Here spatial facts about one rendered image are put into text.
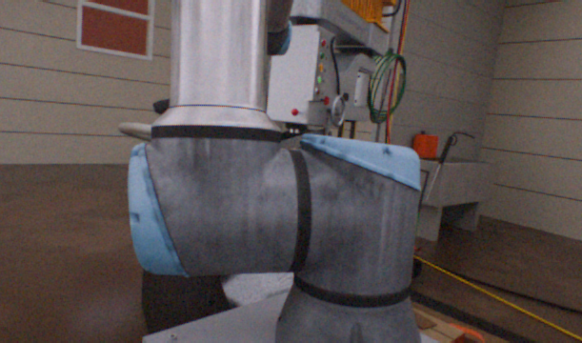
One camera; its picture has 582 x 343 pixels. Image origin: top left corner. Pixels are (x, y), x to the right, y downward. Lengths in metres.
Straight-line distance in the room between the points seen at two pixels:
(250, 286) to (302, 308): 0.83
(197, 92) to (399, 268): 0.30
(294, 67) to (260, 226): 1.42
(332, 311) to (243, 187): 0.18
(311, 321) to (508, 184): 6.10
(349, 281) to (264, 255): 0.10
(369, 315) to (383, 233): 0.10
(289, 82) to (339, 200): 1.39
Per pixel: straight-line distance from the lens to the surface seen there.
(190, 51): 0.45
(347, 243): 0.45
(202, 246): 0.42
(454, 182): 4.65
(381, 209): 0.45
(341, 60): 2.24
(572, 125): 6.31
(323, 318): 0.49
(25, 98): 7.37
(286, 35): 1.02
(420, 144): 4.90
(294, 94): 1.78
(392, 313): 0.50
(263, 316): 0.63
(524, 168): 6.44
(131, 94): 7.74
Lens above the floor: 1.21
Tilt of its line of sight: 8 degrees down
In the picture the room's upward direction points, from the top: 6 degrees clockwise
